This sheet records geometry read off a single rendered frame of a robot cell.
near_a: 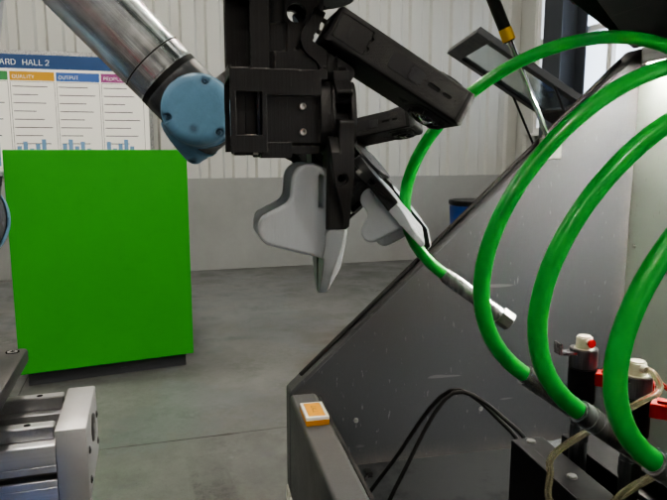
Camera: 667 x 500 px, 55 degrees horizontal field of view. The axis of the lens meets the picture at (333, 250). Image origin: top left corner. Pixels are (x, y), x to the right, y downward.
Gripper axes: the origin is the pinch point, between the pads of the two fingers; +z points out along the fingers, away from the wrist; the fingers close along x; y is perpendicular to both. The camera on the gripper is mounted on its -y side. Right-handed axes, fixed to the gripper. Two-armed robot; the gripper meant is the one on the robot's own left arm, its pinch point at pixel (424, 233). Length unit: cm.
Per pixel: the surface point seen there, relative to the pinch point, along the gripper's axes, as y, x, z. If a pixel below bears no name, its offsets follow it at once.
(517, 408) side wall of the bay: 10.5, -34.2, 22.7
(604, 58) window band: -170, -592, -166
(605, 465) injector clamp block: 0.7, -0.6, 30.7
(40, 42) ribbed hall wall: 221, -375, -493
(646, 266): -12.8, 30.2, 17.8
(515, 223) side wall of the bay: -8.1, -26.7, 1.3
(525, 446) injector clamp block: 6.3, -1.7, 25.0
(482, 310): -2.1, 18.0, 12.7
